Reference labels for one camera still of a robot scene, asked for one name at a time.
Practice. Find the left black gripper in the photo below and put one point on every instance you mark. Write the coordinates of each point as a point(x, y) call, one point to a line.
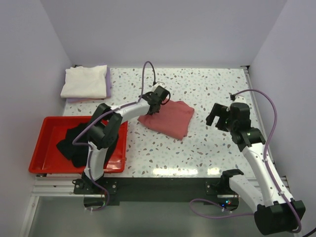
point(148, 94)

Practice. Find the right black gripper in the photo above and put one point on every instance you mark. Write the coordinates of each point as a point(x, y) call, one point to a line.
point(217, 109)

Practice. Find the pink t shirt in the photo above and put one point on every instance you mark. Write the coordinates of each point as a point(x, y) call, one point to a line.
point(172, 120)

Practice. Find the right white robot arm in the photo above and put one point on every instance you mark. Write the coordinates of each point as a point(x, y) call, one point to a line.
point(274, 208)

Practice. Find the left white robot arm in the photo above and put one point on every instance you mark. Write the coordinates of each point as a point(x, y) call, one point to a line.
point(113, 117)

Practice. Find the folded lavender t shirt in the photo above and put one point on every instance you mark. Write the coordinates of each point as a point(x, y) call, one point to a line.
point(108, 81)

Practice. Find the folded white t shirt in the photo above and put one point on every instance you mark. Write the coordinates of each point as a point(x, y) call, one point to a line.
point(85, 80)

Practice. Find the black t shirt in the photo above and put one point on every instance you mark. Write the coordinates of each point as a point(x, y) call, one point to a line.
point(71, 145)

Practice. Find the red plastic bin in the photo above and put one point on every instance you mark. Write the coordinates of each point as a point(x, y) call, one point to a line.
point(47, 159)

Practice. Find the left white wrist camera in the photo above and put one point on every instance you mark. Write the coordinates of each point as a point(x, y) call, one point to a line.
point(157, 84)

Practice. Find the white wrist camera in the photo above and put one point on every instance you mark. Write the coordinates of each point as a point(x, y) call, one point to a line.
point(237, 99)
point(157, 84)

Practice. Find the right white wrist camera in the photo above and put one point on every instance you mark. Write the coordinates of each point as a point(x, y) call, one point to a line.
point(237, 99)

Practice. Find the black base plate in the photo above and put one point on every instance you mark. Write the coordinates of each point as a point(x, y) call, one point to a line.
point(168, 190)

